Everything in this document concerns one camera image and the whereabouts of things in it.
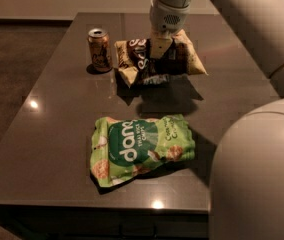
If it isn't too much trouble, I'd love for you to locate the orange soda can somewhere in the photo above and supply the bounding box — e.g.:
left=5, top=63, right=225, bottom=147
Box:
left=87, top=28, right=113, bottom=73

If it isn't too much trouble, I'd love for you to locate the green rice chips bag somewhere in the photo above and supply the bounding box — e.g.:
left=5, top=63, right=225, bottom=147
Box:
left=90, top=114, right=195, bottom=188

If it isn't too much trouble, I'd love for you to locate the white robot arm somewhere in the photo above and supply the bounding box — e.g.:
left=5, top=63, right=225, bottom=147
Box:
left=150, top=0, right=284, bottom=240

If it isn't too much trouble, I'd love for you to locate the brown chip bag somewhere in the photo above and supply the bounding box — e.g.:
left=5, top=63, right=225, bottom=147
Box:
left=114, top=30, right=207, bottom=88

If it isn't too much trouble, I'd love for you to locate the dark table base cabinet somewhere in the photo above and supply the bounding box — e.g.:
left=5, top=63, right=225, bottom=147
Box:
left=0, top=205, right=209, bottom=240

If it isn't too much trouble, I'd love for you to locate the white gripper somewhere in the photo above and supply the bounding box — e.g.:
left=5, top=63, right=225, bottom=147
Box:
left=149, top=0, right=190, bottom=59

